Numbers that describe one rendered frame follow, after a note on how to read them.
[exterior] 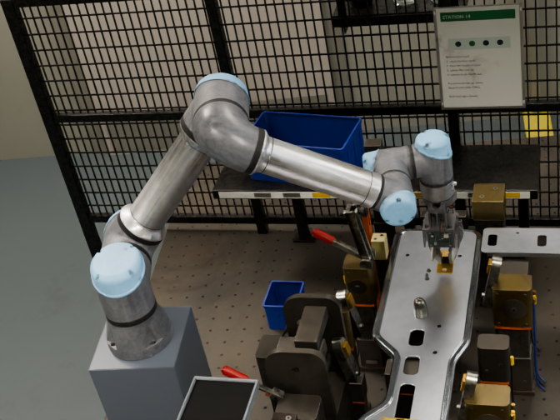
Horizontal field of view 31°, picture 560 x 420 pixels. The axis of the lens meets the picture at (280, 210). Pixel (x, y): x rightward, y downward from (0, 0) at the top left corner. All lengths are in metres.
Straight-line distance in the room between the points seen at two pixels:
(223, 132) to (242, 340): 0.99
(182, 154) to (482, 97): 0.97
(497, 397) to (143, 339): 0.77
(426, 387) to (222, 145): 0.69
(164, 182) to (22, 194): 3.00
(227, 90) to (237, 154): 0.16
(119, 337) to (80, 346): 1.84
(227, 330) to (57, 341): 1.41
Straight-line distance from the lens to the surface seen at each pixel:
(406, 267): 2.50
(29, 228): 4.87
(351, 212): 2.34
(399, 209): 2.05
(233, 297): 2.98
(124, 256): 2.19
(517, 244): 2.54
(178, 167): 2.15
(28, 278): 4.55
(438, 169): 2.19
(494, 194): 2.61
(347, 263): 2.46
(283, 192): 2.79
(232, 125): 1.97
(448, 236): 2.28
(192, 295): 3.03
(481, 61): 2.73
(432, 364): 2.25
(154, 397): 2.31
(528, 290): 2.35
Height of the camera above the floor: 2.60
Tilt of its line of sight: 35 degrees down
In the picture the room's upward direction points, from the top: 12 degrees counter-clockwise
